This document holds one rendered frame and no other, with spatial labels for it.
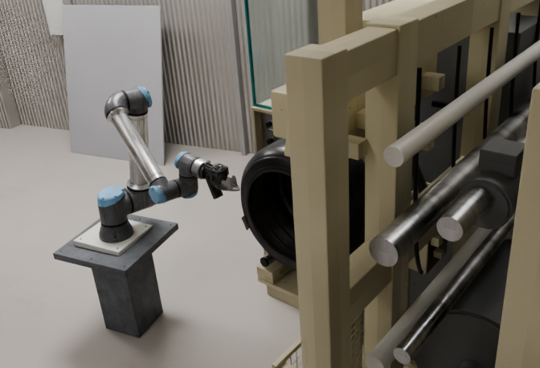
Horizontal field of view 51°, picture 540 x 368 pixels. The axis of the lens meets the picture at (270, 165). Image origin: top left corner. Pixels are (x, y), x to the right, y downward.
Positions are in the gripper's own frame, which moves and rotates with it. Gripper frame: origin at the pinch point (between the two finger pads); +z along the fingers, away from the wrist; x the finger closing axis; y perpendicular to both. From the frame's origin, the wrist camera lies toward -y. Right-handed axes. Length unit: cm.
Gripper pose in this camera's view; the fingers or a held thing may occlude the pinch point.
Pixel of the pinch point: (237, 190)
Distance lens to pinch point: 253.2
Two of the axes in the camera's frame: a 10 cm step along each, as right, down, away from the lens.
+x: 6.3, -3.7, 6.8
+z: 7.7, 3.3, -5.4
